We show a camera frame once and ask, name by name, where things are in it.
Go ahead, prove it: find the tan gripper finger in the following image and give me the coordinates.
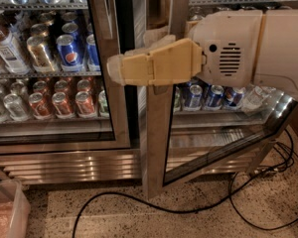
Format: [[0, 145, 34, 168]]
[[106, 35, 203, 86], [143, 21, 198, 48]]

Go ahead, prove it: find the glass fridge door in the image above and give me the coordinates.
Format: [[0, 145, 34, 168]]
[[0, 0, 130, 155], [140, 0, 298, 197]]

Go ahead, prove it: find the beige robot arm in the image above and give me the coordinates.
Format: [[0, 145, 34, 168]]
[[107, 9, 298, 102]]

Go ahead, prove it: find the steel fridge base grille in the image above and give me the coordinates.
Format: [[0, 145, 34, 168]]
[[0, 142, 272, 186]]

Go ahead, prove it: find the blue soda can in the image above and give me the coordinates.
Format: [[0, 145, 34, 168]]
[[184, 84, 203, 111]]

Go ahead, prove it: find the clear water bottle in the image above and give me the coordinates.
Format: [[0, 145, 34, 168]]
[[241, 86, 275, 112]]

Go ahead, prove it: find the blue pepsi can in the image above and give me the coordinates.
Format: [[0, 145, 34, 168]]
[[57, 35, 83, 72]]

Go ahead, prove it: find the red soda can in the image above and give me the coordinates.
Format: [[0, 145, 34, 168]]
[[75, 91, 96, 118]]

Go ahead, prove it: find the gold soda can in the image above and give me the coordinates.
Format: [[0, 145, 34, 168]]
[[27, 36, 59, 73]]

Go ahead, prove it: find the brown tea bottle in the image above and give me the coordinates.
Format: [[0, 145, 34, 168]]
[[0, 24, 31, 74]]

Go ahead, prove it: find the clear plastic bin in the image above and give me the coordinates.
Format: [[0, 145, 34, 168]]
[[0, 180, 31, 238]]

